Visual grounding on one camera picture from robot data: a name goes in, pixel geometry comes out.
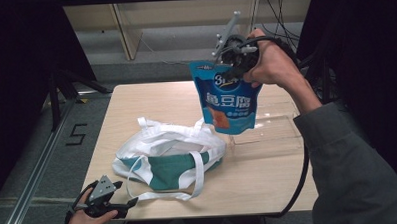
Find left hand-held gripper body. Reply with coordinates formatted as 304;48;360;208
83;173;130;221

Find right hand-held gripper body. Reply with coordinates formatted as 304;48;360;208
210;10;261;76

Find blue snack pouch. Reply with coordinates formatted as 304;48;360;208
188;58;266;137

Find white tote bag coloured patches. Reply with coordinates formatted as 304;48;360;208
110;113;230;205

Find clear plastic tray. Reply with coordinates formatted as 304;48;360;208
227;100;306;159

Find person's right hand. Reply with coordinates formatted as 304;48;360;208
241;25;308;95

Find black metal stand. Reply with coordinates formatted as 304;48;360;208
296;49;334;106
46;64;112;132

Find beige wooden furniture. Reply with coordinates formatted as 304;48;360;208
62;0;316;64

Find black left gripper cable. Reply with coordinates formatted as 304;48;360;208
62;179;102;224

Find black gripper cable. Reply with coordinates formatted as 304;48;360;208
239;33;313;220
62;179;102;224

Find bundle of black cables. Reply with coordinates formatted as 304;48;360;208
252;0;303;59

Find aluminium floor rail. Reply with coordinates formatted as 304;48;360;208
0;95;85;224

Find thin grey floor cable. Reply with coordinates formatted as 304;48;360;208
139;34;192;68

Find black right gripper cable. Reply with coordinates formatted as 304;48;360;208
239;33;313;220

